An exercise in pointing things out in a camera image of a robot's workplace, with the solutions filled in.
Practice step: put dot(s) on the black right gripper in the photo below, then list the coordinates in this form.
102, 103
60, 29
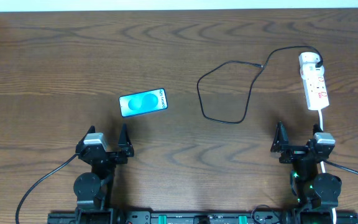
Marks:
298, 150

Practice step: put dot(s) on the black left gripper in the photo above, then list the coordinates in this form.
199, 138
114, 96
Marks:
109, 155

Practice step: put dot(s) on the blue screen Galaxy smartphone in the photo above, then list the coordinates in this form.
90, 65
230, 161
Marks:
143, 102

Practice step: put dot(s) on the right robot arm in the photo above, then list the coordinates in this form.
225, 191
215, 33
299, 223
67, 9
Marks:
317, 192

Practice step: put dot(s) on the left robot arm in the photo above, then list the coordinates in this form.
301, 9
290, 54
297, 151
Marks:
93, 189

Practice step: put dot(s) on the white charger adapter plug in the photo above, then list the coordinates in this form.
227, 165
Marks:
308, 62

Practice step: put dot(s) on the white power strip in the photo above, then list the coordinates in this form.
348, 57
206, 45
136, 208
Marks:
314, 85

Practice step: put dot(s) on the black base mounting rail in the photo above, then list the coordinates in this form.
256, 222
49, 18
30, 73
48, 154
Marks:
144, 217

